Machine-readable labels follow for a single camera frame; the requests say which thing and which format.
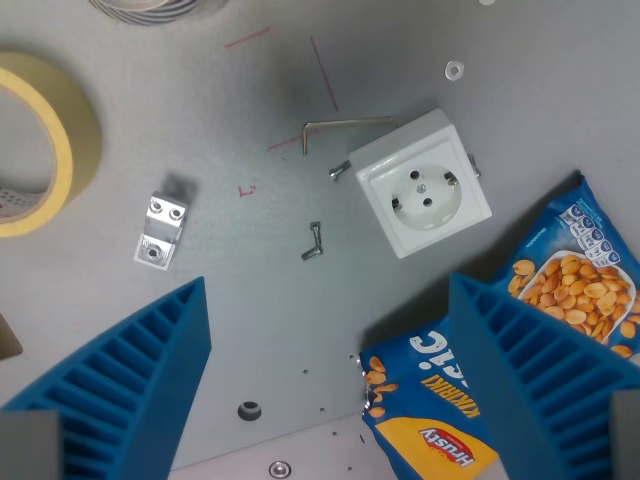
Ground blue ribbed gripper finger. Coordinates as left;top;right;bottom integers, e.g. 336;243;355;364
448;271;640;480
0;276;213;480

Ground blue peanut snack bag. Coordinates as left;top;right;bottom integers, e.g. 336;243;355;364
358;170;640;480

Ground brown cardboard piece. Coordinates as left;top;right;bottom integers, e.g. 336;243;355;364
0;313;24;362

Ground white perforated strip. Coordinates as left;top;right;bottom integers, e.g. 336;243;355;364
0;184;45;224

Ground yellow masking tape roll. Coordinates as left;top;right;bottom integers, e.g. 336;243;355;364
0;51;103;239

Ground metal allen key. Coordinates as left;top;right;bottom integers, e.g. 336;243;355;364
301;116;394;156

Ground silver aluminium angle bracket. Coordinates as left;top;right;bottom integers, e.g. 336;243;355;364
132;190;189;272

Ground white wall power socket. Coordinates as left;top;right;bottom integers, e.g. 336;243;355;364
348;108;493;260

